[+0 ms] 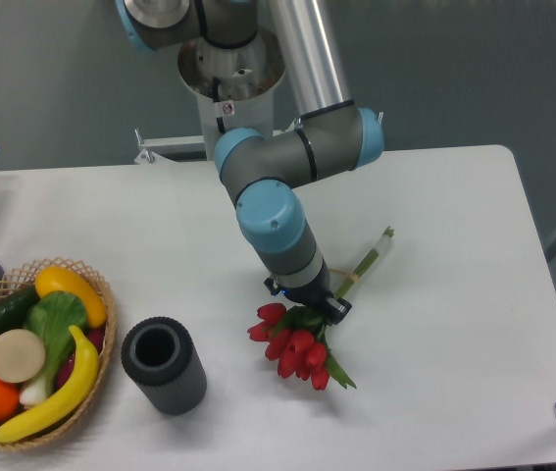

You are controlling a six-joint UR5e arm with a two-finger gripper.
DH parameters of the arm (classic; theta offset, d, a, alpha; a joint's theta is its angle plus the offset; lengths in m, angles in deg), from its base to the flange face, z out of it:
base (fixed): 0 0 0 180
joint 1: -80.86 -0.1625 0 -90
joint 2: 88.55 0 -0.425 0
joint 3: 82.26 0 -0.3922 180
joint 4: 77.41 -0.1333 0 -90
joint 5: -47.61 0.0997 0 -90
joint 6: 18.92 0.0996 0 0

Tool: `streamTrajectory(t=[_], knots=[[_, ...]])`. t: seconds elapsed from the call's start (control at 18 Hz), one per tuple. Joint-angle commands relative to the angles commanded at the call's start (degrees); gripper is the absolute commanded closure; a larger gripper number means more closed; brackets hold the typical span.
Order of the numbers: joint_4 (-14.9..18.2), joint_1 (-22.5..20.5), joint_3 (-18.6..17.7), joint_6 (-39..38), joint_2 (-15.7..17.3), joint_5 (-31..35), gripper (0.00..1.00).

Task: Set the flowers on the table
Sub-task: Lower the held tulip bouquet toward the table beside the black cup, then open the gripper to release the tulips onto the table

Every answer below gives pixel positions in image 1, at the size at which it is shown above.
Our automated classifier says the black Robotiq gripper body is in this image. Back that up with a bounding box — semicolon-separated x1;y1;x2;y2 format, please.
264;262;331;310

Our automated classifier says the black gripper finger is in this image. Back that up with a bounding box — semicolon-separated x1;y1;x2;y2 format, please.
318;297;352;325

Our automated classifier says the red tulip bouquet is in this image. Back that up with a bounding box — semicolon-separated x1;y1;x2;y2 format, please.
247;227;395;391

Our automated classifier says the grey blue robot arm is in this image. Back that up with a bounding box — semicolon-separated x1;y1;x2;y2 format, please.
117;1;384;325

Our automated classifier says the dark grey ribbed vase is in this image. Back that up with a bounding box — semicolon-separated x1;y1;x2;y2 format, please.
121;317;207;416

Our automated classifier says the red purple radish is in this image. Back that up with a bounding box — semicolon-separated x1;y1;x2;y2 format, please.
55;327;105;390

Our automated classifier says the yellow banana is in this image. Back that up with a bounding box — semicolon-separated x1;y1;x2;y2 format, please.
0;325;99;444

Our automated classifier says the green bok choy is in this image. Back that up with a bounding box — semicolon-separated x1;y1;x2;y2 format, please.
20;290;87;409

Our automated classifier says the woven wicker basket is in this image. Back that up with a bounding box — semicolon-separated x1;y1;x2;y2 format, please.
0;257;117;451

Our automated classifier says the beige round slice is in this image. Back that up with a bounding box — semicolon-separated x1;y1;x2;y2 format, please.
0;329;46;384

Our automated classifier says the green cucumber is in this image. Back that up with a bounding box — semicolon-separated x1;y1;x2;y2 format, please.
0;286;40;335

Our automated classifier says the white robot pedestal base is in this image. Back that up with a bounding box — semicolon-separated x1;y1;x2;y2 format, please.
132;26;313;166

